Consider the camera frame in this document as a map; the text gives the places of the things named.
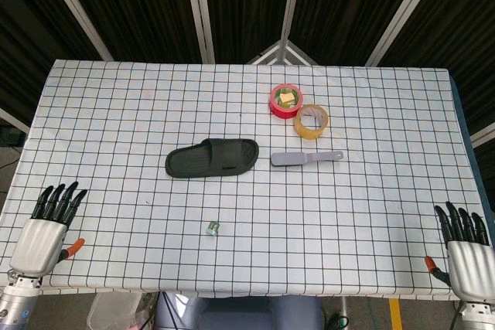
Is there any red tape roll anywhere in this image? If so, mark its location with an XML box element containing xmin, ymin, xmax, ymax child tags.
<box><xmin>268</xmin><ymin>83</ymin><xmax>304</xmax><ymax>119</ymax></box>

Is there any yellow clear tape roll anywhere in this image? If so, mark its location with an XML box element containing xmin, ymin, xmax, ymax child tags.
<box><xmin>293</xmin><ymin>104</ymin><xmax>330</xmax><ymax>141</ymax></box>

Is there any white checkered tablecloth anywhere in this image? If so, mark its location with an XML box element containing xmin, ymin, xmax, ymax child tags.
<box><xmin>0</xmin><ymin>59</ymin><xmax>495</xmax><ymax>302</ymax></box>

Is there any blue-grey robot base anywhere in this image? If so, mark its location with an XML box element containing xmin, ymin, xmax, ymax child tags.
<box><xmin>154</xmin><ymin>293</ymin><xmax>324</xmax><ymax>330</ymax></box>

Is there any black rubber slide sandal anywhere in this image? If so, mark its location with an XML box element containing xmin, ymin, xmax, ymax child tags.
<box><xmin>165</xmin><ymin>138</ymin><xmax>260</xmax><ymax>180</ymax></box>

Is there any white partition post with foot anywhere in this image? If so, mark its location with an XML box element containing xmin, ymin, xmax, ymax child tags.
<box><xmin>247</xmin><ymin>0</ymin><xmax>318</xmax><ymax>65</ymax></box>

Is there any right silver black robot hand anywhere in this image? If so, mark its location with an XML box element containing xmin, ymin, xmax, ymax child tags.
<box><xmin>424</xmin><ymin>201</ymin><xmax>495</xmax><ymax>302</ymax></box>

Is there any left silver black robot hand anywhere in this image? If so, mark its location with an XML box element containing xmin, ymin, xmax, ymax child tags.
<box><xmin>8</xmin><ymin>181</ymin><xmax>88</xmax><ymax>279</ymax></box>

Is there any grey handled black brush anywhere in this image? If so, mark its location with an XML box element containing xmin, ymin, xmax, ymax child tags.
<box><xmin>270</xmin><ymin>150</ymin><xmax>344</xmax><ymax>168</ymax></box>

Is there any clear plastic bag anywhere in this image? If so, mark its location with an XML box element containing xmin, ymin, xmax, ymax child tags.
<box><xmin>87</xmin><ymin>291</ymin><xmax>155</xmax><ymax>330</ymax></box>

